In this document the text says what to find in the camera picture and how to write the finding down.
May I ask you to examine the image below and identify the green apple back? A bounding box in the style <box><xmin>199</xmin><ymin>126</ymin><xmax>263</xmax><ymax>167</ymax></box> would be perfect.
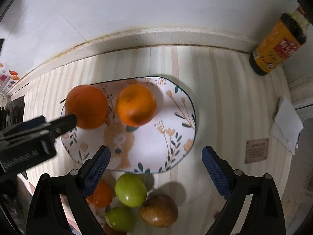
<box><xmin>115</xmin><ymin>173</ymin><xmax>147</xmax><ymax>208</ymax></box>

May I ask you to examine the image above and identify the white folded paper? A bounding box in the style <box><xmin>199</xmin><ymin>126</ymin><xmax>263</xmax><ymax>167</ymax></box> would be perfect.
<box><xmin>270</xmin><ymin>97</ymin><xmax>303</xmax><ymax>155</ymax></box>

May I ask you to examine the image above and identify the large orange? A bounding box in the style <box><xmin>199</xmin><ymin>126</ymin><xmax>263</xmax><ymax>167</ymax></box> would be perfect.
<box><xmin>65</xmin><ymin>85</ymin><xmax>108</xmax><ymax>129</ymax></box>

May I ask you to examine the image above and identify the black gas stove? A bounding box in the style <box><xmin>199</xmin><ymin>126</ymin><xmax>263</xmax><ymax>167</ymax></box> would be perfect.
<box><xmin>1</xmin><ymin>96</ymin><xmax>25</xmax><ymax>130</ymax></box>

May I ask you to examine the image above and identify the oval floral ceramic plate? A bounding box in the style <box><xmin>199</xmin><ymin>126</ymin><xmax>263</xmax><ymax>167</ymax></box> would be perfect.
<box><xmin>61</xmin><ymin>76</ymin><xmax>197</xmax><ymax>174</ymax></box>

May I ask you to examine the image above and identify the green apple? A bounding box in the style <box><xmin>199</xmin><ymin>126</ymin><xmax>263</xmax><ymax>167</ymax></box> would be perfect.
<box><xmin>105</xmin><ymin>207</ymin><xmax>136</xmax><ymax>232</ymax></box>
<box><xmin>115</xmin><ymin>173</ymin><xmax>147</xmax><ymax>208</ymax></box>

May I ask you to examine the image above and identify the small brown card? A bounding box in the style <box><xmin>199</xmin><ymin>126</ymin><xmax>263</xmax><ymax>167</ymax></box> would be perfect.
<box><xmin>245</xmin><ymin>138</ymin><xmax>269</xmax><ymax>164</ymax></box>

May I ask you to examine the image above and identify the dark red-orange tangerine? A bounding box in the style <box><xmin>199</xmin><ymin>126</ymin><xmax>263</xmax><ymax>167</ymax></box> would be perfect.
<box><xmin>103</xmin><ymin>224</ymin><xmax>127</xmax><ymax>235</ymax></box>

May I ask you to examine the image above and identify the colourful wall sticker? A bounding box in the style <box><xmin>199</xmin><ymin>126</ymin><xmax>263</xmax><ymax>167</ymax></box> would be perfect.
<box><xmin>0</xmin><ymin>63</ymin><xmax>20</xmax><ymax>96</ymax></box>

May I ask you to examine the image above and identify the green apple front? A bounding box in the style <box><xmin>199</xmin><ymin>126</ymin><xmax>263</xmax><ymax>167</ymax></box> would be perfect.
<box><xmin>105</xmin><ymin>207</ymin><xmax>136</xmax><ymax>232</ymax></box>

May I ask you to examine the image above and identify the small orange back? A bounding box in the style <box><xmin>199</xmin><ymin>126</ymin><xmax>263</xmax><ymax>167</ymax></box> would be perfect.
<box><xmin>115</xmin><ymin>84</ymin><xmax>157</xmax><ymax>127</ymax></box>

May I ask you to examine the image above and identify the brown apple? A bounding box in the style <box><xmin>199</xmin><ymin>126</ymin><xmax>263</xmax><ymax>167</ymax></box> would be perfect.
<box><xmin>139</xmin><ymin>195</ymin><xmax>179</xmax><ymax>228</ymax></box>

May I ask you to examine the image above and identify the soy sauce bottle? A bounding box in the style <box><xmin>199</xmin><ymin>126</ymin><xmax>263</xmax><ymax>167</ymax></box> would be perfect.
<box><xmin>249</xmin><ymin>6</ymin><xmax>309</xmax><ymax>76</ymax></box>

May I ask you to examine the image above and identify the small orange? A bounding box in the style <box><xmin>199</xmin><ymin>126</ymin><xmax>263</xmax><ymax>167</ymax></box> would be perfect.
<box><xmin>115</xmin><ymin>84</ymin><xmax>157</xmax><ymax>127</ymax></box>
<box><xmin>86</xmin><ymin>180</ymin><xmax>113</xmax><ymax>208</ymax></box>

